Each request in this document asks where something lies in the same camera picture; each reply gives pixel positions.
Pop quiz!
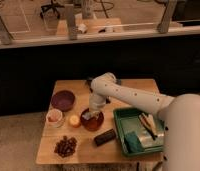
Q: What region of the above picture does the red bowl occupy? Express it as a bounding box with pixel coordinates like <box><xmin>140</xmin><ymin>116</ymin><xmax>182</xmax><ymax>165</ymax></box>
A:
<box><xmin>80</xmin><ymin>109</ymin><xmax>104</xmax><ymax>131</ymax></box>

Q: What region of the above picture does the yellow apple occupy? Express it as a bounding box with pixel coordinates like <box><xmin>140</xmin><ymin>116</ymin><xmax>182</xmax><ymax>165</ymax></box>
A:
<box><xmin>69</xmin><ymin>115</ymin><xmax>81</xmax><ymax>128</ymax></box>

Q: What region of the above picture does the distant wooden table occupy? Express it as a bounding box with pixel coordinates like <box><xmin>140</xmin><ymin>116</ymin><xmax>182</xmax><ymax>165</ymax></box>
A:
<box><xmin>56</xmin><ymin>18</ymin><xmax>124</xmax><ymax>36</ymax></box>

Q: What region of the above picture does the black office chair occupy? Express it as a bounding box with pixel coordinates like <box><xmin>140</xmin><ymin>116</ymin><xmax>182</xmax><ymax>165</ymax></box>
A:
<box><xmin>40</xmin><ymin>0</ymin><xmax>63</xmax><ymax>18</ymax></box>

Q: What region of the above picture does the teal sponge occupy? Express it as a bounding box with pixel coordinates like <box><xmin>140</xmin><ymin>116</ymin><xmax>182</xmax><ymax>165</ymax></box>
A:
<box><xmin>125</xmin><ymin>132</ymin><xmax>144</xmax><ymax>153</ymax></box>

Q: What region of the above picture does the clear plastic bag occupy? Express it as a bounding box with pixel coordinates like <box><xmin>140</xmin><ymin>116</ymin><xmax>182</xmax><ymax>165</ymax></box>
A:
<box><xmin>138</xmin><ymin>127</ymin><xmax>164</xmax><ymax>148</ymax></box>

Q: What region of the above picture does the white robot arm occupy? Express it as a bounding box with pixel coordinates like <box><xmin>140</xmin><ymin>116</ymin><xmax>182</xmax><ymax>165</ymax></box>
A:
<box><xmin>89</xmin><ymin>73</ymin><xmax>200</xmax><ymax>171</ymax></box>

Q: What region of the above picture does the white cup with food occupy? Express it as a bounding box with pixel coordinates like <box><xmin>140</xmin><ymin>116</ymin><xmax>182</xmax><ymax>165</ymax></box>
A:
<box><xmin>46</xmin><ymin>109</ymin><xmax>64</xmax><ymax>128</ymax></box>

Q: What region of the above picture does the green plastic tray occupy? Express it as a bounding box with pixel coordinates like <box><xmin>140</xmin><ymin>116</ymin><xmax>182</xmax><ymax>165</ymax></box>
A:
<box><xmin>113</xmin><ymin>107</ymin><xmax>164</xmax><ymax>157</ymax></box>

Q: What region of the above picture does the wooden utensil with dark handle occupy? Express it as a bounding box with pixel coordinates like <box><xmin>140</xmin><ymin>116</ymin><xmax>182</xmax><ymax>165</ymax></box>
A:
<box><xmin>139</xmin><ymin>113</ymin><xmax>157</xmax><ymax>140</ymax></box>

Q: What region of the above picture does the purple bowl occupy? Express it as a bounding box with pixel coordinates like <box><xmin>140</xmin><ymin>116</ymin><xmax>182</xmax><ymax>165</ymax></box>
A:
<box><xmin>51</xmin><ymin>90</ymin><xmax>75</xmax><ymax>112</ymax></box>

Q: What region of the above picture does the black rectangular block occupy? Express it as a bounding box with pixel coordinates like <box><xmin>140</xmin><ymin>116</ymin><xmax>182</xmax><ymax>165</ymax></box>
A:
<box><xmin>94</xmin><ymin>129</ymin><xmax>116</xmax><ymax>146</ymax></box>

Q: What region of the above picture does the bunch of dark grapes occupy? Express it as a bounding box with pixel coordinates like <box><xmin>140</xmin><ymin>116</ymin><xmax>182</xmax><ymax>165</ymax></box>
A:
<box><xmin>54</xmin><ymin>136</ymin><xmax>77</xmax><ymax>158</ymax></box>

